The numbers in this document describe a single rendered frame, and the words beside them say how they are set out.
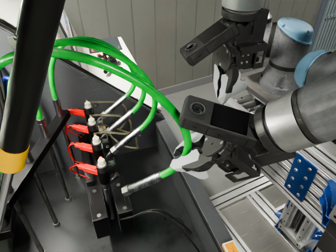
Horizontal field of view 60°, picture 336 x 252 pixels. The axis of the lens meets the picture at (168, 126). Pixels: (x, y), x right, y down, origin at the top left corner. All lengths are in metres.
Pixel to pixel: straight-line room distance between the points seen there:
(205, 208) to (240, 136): 0.42
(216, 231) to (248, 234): 0.91
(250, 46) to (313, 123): 0.27
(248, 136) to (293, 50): 0.66
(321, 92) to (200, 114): 0.15
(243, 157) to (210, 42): 0.23
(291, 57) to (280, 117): 0.68
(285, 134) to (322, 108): 0.05
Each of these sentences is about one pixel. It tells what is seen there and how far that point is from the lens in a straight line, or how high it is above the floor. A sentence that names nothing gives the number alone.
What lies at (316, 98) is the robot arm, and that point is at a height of 1.42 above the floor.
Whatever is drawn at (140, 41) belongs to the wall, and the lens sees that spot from 2.58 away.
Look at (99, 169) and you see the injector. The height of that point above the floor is 1.11.
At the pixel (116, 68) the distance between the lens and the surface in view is 0.43.
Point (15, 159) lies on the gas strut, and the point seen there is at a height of 1.46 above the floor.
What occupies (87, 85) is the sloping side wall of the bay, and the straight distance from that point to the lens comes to 0.92.
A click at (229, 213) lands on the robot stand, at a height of 0.21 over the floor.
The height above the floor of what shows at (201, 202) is 0.95.
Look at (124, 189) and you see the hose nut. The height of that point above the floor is 1.13.
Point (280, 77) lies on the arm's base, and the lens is 1.08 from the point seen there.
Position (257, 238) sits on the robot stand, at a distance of 1.67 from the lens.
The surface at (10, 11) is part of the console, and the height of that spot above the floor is 1.36.
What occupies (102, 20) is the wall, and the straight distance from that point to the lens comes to 2.41.
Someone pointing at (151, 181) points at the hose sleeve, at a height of 1.16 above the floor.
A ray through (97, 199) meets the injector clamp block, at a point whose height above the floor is 0.98.
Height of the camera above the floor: 1.60
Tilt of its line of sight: 39 degrees down
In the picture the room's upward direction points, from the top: straight up
